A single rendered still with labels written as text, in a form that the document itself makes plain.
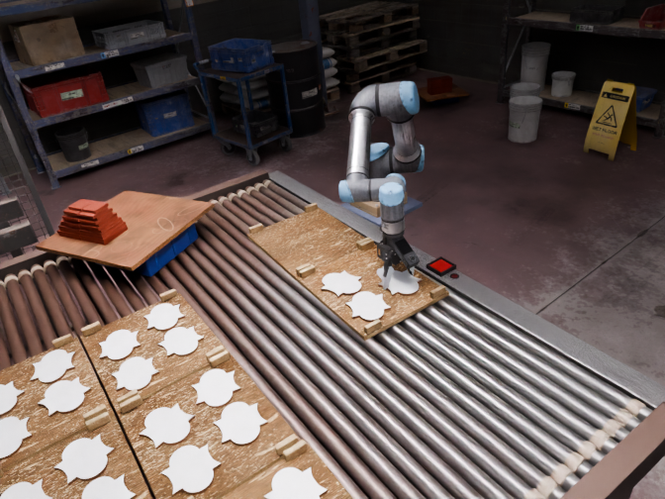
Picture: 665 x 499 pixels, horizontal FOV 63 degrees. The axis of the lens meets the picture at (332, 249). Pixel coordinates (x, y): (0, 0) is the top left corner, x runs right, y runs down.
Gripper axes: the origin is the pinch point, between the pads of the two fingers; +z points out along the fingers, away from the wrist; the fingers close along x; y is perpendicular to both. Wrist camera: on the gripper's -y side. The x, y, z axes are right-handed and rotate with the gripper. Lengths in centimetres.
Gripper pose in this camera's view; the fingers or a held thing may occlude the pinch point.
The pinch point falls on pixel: (400, 282)
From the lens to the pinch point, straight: 187.2
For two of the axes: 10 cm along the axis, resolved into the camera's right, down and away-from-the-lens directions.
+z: 1.1, 8.5, 5.2
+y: -5.5, -3.9, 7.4
